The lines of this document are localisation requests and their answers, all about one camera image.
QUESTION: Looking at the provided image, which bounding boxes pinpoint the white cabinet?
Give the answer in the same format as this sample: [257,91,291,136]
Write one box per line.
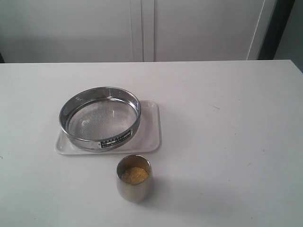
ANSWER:
[0,0,276,63]

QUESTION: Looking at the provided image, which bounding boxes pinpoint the white plastic tray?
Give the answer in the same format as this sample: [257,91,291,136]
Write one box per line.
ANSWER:
[54,100,161,155]

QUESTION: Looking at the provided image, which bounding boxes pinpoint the stainless steel cup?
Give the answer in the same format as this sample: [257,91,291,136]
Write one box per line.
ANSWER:
[116,155,153,203]

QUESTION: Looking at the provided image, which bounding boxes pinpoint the yellow and white grains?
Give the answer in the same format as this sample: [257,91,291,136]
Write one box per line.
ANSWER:
[121,167,149,184]

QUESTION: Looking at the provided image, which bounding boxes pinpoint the round stainless steel sieve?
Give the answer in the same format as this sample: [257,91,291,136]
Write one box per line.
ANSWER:
[59,87,142,152]

